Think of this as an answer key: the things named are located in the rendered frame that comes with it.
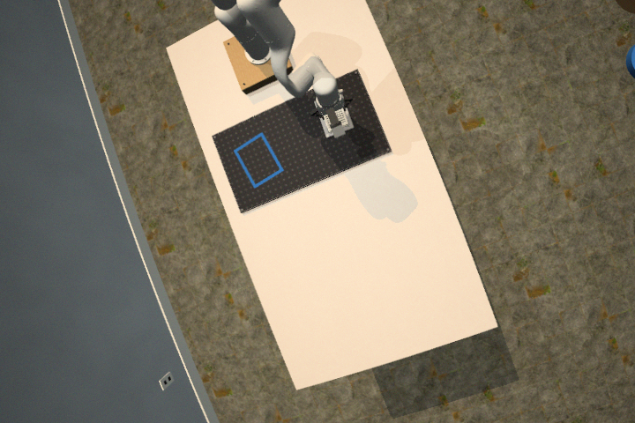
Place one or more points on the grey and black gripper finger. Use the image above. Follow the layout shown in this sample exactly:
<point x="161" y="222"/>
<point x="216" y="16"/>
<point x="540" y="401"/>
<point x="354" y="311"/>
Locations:
<point x="347" y="101"/>
<point x="316" y="113"/>

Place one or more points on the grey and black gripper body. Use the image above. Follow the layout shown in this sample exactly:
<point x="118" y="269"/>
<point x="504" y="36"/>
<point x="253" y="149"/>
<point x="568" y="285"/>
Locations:
<point x="340" y="105"/>

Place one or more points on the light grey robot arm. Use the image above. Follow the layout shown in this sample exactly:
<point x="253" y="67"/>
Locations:
<point x="277" y="33"/>

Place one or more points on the blue tape outline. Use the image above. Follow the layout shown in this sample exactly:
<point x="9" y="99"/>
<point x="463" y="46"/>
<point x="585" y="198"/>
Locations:
<point x="272" y="153"/>

